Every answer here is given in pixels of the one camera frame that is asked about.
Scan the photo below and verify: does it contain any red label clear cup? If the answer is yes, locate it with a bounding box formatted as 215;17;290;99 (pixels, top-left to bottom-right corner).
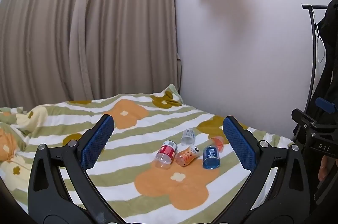
155;140;177;169

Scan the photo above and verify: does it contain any orange tinted clear cup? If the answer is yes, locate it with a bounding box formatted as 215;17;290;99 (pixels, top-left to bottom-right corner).
211;136;225;152

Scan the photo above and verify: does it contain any white blue label clear cup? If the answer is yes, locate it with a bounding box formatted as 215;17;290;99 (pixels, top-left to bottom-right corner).
181;128;195;146

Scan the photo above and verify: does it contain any person's right hand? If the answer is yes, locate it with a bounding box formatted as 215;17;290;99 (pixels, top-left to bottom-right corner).
318;155;337;182

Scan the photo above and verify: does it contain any floral striped blanket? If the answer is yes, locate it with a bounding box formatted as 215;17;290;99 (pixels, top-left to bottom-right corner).
1;86;249;223

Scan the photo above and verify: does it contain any beige curtain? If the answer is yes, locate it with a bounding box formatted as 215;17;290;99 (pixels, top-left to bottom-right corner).
1;0;179;109

